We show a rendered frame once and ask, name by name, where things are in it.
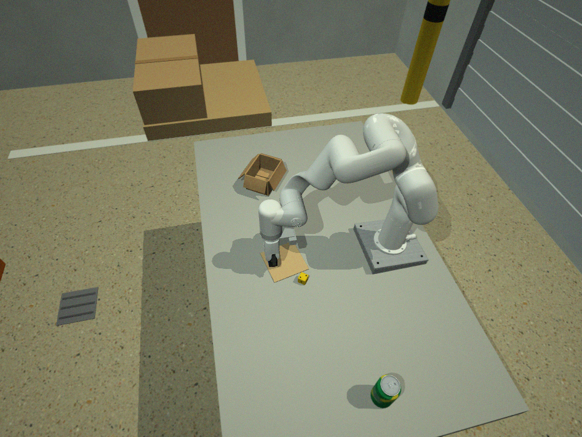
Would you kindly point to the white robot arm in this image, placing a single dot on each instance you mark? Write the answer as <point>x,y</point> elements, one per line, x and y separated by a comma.
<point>415,190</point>

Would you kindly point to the green drink can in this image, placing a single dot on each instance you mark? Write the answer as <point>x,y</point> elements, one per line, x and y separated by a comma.
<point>386,390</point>

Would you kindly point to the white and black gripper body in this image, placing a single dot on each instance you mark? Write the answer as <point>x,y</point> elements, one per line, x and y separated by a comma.
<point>271,247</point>

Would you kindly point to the brown cardboard box with flaps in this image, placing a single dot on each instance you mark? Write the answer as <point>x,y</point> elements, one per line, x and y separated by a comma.
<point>262,167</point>

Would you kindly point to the tan square mat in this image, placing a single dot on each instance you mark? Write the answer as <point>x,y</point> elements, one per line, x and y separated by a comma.
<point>290,263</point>

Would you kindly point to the yellow die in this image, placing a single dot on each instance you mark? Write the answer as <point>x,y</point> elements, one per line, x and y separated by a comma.
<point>302,278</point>

